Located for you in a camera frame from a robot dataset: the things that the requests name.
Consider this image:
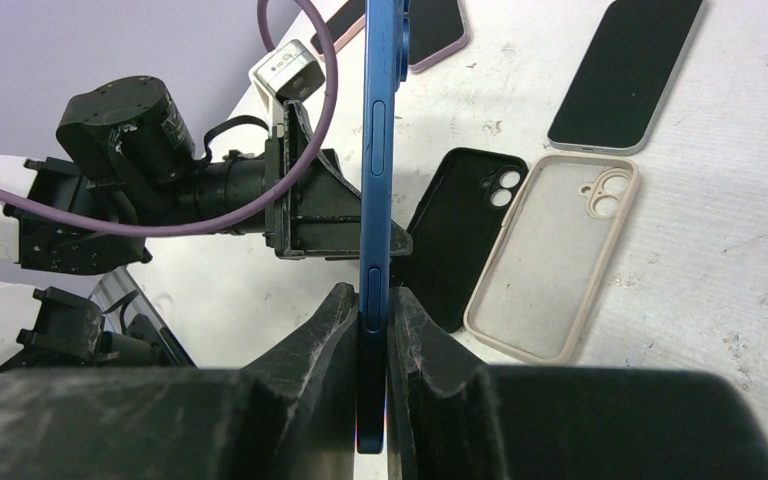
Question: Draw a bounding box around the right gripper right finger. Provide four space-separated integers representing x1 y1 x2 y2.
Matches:
387 288 768 479

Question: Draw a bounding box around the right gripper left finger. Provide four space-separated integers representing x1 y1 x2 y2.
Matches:
0 283 357 479

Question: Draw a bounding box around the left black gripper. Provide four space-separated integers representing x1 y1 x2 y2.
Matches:
264 101 413 260

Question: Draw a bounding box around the black phone case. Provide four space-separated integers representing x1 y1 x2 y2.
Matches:
391 147 529 333

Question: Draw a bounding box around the beige phone case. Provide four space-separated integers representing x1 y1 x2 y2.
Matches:
463 153 641 365

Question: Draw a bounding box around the phone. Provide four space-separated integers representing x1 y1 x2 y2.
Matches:
408 0 470 74
356 0 410 454
326 0 366 52

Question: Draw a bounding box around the black smartphone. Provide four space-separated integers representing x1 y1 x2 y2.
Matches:
547 0 707 155

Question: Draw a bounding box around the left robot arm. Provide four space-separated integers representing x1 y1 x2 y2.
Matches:
0 75 362 372

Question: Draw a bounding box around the phone in pink case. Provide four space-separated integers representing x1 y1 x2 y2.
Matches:
326 0 366 52

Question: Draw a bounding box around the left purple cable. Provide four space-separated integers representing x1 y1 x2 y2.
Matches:
0 0 340 240

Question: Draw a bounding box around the aluminium table frame rail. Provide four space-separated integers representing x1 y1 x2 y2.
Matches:
90 268 195 367

